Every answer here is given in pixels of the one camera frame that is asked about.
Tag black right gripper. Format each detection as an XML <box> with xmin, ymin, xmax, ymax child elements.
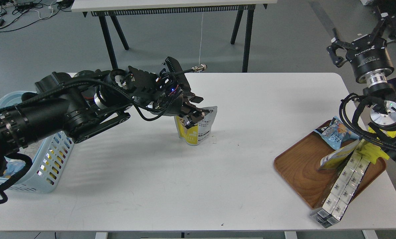
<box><xmin>327</xmin><ymin>13</ymin><xmax>396</xmax><ymax>83</ymax></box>

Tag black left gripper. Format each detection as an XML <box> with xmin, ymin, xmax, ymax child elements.
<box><xmin>118</xmin><ymin>56</ymin><xmax>210</xmax><ymax>129</ymax></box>

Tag yellow bean snack pouch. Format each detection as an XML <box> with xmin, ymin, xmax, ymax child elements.
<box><xmin>174</xmin><ymin>106</ymin><xmax>218</xmax><ymax>146</ymax></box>

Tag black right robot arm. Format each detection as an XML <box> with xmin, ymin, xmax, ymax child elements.
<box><xmin>326</xmin><ymin>13</ymin><xmax>396</xmax><ymax>163</ymax></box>

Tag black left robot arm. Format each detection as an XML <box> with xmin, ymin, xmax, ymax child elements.
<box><xmin>0</xmin><ymin>56</ymin><xmax>210</xmax><ymax>204</ymax></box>

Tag yellow cartoon snack bag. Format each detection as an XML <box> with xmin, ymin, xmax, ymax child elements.
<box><xmin>356</xmin><ymin>139</ymin><xmax>390</xmax><ymax>164</ymax></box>

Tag yellow white flat snack pouch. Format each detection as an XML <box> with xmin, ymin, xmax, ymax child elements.
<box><xmin>319</xmin><ymin>140</ymin><xmax>361</xmax><ymax>170</ymax></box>

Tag silver white snack strip pack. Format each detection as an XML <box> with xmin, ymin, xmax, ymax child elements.
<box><xmin>310</xmin><ymin>152</ymin><xmax>370</xmax><ymax>228</ymax></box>

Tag light blue plastic basket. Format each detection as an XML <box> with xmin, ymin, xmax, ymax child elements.
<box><xmin>0</xmin><ymin>91</ymin><xmax>74</xmax><ymax>195</ymax></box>

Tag blue snack bag in basket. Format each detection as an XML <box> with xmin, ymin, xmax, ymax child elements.
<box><xmin>0</xmin><ymin>158</ymin><xmax>25</xmax><ymax>179</ymax></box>

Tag brown wooden tray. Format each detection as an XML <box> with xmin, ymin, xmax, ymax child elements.
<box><xmin>274</xmin><ymin>131</ymin><xmax>386</xmax><ymax>209</ymax></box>

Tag background table with black legs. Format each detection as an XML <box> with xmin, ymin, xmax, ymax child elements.
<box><xmin>71</xmin><ymin>0</ymin><xmax>277</xmax><ymax>73</ymax></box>

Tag white hanging cable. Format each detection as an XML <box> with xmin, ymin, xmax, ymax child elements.
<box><xmin>198</xmin><ymin>12</ymin><xmax>204</xmax><ymax>73</ymax></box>

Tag black floor cables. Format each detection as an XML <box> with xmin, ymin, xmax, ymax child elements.
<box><xmin>0</xmin><ymin>0</ymin><xmax>72</xmax><ymax>34</ymax></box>

